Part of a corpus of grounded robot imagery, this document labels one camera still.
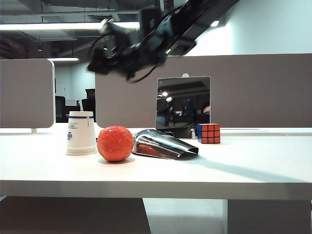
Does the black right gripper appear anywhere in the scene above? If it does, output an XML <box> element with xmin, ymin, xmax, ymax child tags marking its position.
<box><xmin>87</xmin><ymin>24</ymin><xmax>147</xmax><ymax>75</ymax></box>

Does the white blue-striped paper cup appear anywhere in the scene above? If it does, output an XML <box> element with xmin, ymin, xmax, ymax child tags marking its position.
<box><xmin>66</xmin><ymin>111</ymin><xmax>96</xmax><ymax>152</ymax></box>

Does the black office chair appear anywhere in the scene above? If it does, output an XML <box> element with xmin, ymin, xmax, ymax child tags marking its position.
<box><xmin>81</xmin><ymin>88</ymin><xmax>96</xmax><ymax>122</ymax></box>

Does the orange textured ball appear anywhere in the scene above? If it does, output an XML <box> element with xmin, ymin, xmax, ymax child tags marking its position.
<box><xmin>97</xmin><ymin>125</ymin><xmax>134</xmax><ymax>163</ymax></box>

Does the plain brown divider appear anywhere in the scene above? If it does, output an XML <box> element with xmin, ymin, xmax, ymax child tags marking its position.
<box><xmin>0</xmin><ymin>58</ymin><xmax>56</xmax><ymax>129</ymax></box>

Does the frameless standing mirror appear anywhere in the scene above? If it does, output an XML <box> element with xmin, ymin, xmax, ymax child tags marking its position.
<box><xmin>155</xmin><ymin>76</ymin><xmax>211</xmax><ymax>139</ymax></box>

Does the shiny metal scoop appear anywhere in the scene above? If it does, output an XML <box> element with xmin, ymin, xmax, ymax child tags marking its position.
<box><xmin>133</xmin><ymin>129</ymin><xmax>200</xmax><ymax>160</ymax></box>

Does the colourful Rubik's cube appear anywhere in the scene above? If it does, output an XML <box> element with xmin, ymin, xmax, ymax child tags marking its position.
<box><xmin>196</xmin><ymin>123</ymin><xmax>221</xmax><ymax>144</ymax></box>

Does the brown divider with hook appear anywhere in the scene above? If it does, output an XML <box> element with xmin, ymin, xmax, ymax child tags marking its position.
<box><xmin>95</xmin><ymin>53</ymin><xmax>312</xmax><ymax>129</ymax></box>

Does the grey table leg panel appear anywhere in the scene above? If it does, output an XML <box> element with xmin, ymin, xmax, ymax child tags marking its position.
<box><xmin>228</xmin><ymin>199</ymin><xmax>312</xmax><ymax>234</ymax></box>
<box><xmin>0</xmin><ymin>196</ymin><xmax>152</xmax><ymax>234</ymax></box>

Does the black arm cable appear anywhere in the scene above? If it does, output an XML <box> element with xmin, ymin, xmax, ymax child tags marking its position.
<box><xmin>125</xmin><ymin>64</ymin><xmax>158</xmax><ymax>83</ymax></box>

